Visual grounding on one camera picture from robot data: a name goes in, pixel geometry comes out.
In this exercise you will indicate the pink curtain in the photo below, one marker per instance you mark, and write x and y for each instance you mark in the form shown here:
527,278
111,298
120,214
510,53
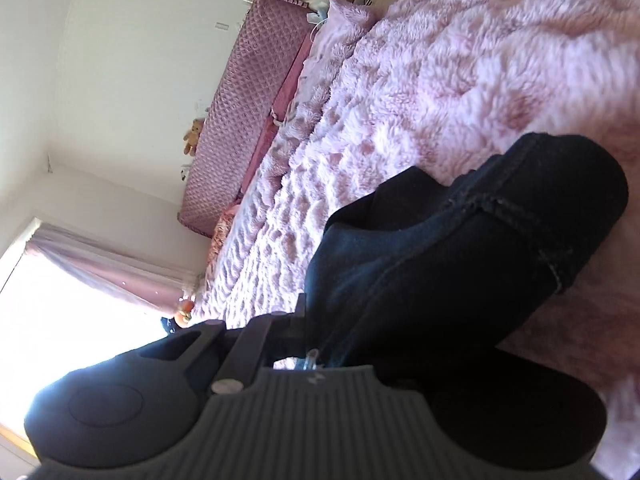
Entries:
115,270

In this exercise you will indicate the bright window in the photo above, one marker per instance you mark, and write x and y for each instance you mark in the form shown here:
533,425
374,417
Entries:
65,340

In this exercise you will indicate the pink quilted headboard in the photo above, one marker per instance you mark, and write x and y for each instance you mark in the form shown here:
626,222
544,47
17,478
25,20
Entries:
235,110

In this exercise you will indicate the small tan teddy bear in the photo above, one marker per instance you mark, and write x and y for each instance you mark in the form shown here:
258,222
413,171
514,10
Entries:
192,136

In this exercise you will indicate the pink fluffy blanket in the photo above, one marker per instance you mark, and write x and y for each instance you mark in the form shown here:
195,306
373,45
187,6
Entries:
450,85

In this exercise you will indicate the pink fluffy pillow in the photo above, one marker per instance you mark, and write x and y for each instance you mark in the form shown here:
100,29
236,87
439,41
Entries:
345,25

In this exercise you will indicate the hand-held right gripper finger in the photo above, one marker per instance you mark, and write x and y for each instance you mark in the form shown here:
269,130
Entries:
250,355

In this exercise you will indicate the dark navy pants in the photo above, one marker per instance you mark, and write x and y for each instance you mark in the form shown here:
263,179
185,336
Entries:
450,260

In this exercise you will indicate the small orange toy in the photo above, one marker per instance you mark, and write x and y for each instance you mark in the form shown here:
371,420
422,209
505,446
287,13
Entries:
183,310

